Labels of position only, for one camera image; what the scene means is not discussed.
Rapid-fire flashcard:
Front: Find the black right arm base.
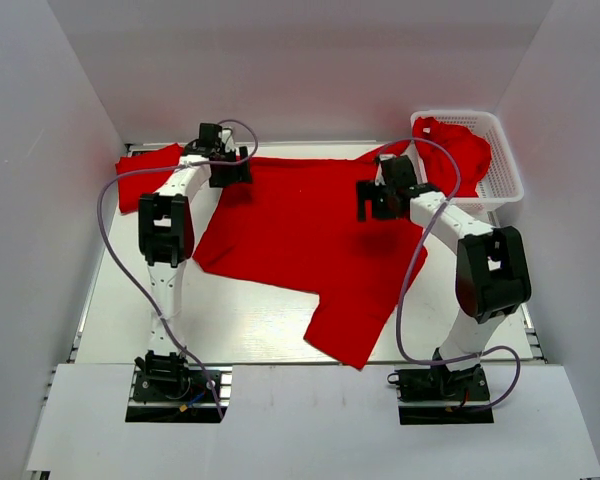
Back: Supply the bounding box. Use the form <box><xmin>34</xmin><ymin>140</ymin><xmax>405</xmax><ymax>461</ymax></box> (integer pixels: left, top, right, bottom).
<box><xmin>387</xmin><ymin>356</ymin><xmax>494</xmax><ymax>426</ymax></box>

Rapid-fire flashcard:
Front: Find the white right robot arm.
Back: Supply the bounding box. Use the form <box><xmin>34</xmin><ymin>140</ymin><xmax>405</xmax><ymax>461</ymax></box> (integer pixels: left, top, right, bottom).
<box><xmin>356</xmin><ymin>181</ymin><xmax>531</xmax><ymax>399</ymax></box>

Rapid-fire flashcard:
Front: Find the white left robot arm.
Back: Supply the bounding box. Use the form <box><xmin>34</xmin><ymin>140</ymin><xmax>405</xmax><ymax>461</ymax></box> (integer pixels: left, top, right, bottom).
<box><xmin>137</xmin><ymin>141</ymin><xmax>255</xmax><ymax>355</ymax></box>

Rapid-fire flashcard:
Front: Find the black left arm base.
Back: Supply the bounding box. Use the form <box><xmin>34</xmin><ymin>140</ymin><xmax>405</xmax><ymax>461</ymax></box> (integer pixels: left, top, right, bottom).
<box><xmin>125</xmin><ymin>351</ymin><xmax>232</xmax><ymax>424</ymax></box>

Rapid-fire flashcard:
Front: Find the folded red t-shirt stack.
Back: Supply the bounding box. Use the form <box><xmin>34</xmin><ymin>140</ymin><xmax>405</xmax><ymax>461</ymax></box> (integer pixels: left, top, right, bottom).
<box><xmin>116</xmin><ymin>144</ymin><xmax>183</xmax><ymax>214</ymax></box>

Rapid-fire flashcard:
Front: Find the crumpled red t-shirt in basket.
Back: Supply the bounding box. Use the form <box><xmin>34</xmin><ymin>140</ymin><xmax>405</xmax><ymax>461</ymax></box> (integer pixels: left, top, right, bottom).
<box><xmin>412</xmin><ymin>117</ymin><xmax>492</xmax><ymax>198</ymax></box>

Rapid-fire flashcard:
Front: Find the white plastic basket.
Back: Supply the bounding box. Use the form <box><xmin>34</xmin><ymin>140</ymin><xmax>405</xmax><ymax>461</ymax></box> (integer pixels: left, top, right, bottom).
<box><xmin>410</xmin><ymin>109</ymin><xmax>524</xmax><ymax>215</ymax></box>

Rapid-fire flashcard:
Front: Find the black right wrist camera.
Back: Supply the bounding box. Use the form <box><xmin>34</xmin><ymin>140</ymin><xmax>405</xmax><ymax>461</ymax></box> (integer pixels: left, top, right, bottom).
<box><xmin>374</xmin><ymin>154</ymin><xmax>418</xmax><ymax>189</ymax></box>

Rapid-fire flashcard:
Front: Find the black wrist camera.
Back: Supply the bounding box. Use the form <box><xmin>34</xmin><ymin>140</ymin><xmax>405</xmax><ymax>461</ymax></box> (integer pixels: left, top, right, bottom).
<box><xmin>374</xmin><ymin>154</ymin><xmax>418</xmax><ymax>189</ymax></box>
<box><xmin>183</xmin><ymin>123</ymin><xmax>232</xmax><ymax>158</ymax></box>

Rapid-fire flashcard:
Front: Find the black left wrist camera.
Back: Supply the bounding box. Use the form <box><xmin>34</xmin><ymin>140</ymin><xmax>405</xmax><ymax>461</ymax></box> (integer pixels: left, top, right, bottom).
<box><xmin>183</xmin><ymin>123</ymin><xmax>232</xmax><ymax>158</ymax></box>

